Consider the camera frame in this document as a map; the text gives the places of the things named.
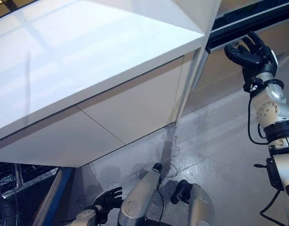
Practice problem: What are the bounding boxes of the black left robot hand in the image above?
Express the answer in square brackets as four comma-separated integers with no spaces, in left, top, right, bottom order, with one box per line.
[92,187,123,209]

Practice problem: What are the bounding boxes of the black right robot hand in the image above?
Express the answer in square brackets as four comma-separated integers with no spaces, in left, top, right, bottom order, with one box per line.
[224,31,279,78]

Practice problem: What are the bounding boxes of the steel fridge drawer front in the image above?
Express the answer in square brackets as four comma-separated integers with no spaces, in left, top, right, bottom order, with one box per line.
[205,0,289,54]

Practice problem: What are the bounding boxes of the stainless steel fridge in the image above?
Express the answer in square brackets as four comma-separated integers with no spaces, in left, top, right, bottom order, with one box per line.
[191,0,289,118]

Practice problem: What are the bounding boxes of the silver left robot leg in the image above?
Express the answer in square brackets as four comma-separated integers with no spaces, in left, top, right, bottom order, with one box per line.
[117,162,163,226]

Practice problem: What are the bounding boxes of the silver robot leg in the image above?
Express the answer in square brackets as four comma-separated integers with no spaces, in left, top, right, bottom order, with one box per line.
[117,162,163,226]
[170,180,216,226]

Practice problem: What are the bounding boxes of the white tall side panel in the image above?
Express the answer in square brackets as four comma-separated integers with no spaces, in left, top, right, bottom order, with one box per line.
[125,0,223,125]

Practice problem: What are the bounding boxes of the silver right robot leg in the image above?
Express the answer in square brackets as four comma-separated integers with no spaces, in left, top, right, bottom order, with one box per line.
[170,180,216,226]

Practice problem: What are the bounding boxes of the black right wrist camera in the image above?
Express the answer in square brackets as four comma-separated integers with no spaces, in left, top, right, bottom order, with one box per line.
[242,78,265,94]

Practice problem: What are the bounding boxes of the blue and wood frame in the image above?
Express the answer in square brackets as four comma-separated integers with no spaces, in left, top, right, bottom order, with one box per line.
[32,166,75,226]

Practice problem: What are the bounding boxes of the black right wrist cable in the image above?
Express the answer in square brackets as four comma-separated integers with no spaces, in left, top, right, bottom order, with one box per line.
[247,97,286,218]

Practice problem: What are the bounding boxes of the black wire rack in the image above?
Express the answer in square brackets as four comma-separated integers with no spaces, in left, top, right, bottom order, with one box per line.
[0,161,59,226]

